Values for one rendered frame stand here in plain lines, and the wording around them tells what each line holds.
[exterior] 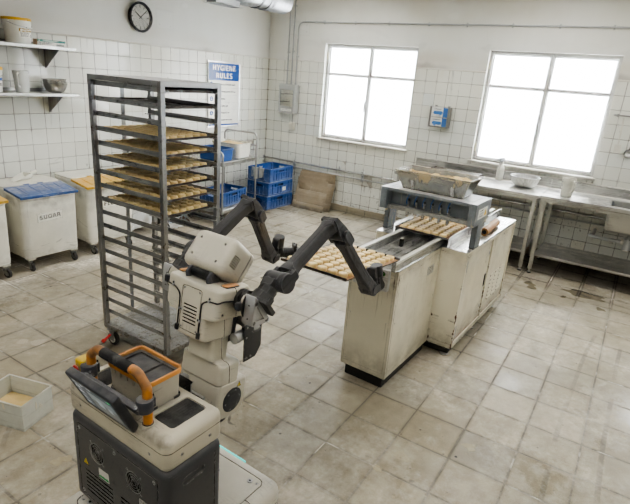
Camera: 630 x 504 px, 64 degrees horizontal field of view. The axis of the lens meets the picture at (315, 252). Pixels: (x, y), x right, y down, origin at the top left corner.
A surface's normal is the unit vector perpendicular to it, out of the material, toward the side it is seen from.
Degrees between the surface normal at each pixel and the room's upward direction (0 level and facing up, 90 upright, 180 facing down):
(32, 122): 90
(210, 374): 82
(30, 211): 92
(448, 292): 90
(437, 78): 90
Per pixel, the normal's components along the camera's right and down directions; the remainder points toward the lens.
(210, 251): -0.37, -0.47
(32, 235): 0.81, 0.27
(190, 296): -0.55, 0.09
